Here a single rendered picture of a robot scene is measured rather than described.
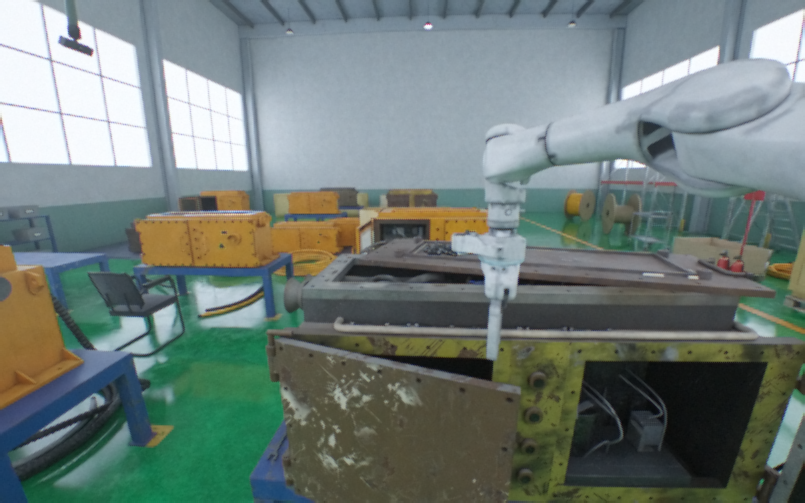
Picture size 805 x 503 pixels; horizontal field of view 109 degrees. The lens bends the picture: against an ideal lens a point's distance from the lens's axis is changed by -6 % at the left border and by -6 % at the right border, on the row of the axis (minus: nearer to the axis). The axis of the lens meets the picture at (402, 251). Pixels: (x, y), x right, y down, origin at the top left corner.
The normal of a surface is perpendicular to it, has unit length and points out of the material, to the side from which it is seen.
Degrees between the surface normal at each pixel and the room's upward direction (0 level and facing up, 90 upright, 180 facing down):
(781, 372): 90
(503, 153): 83
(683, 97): 49
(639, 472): 0
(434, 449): 90
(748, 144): 118
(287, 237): 90
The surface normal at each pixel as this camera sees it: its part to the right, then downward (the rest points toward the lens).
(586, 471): 0.00, -0.97
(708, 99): -0.71, -0.47
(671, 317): -0.07, 0.22
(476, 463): -0.36, 0.21
